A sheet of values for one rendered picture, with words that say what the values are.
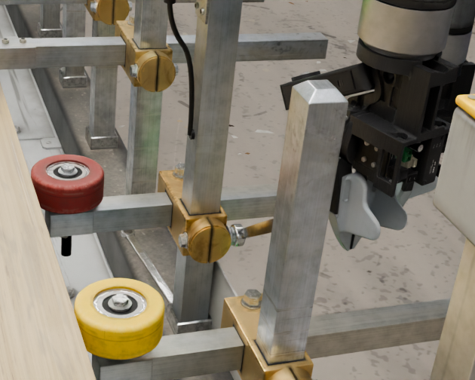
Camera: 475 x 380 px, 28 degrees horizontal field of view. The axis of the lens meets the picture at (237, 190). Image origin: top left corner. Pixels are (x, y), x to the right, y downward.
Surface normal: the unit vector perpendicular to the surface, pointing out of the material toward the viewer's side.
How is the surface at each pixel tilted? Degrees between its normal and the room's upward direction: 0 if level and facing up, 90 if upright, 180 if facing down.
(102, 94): 90
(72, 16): 90
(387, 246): 0
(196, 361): 90
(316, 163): 90
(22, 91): 0
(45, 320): 0
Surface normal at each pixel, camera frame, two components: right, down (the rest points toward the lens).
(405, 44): -0.07, 0.48
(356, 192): -0.77, 0.28
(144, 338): 0.59, 0.44
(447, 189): -0.94, 0.07
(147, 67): 0.33, 0.49
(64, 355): 0.11, -0.87
